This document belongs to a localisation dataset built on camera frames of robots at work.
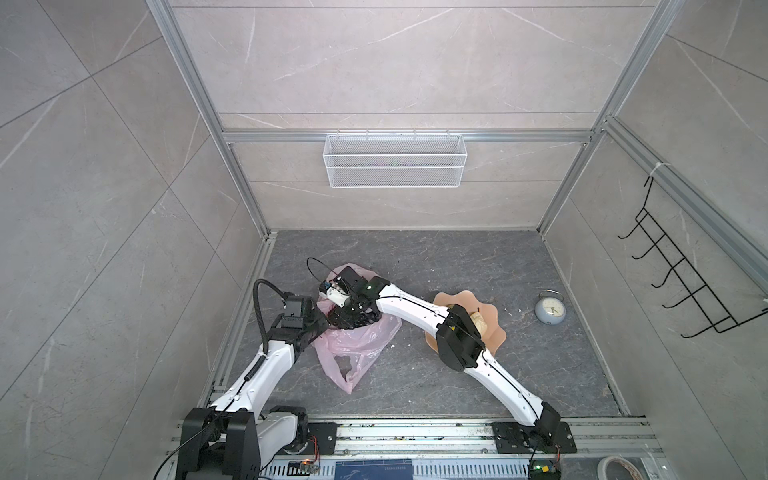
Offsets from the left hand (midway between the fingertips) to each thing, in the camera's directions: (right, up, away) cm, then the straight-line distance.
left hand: (321, 312), depth 88 cm
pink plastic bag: (+11, -10, -6) cm, 16 cm away
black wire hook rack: (+89, +19, -16) cm, 92 cm away
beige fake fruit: (+48, -3, 0) cm, 48 cm away
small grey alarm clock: (+72, 0, +5) cm, 72 cm away
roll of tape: (+70, -33, -20) cm, 80 cm away
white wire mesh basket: (+22, +51, +14) cm, 57 cm away
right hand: (+4, -1, +8) cm, 9 cm away
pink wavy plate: (+52, -8, 0) cm, 52 cm away
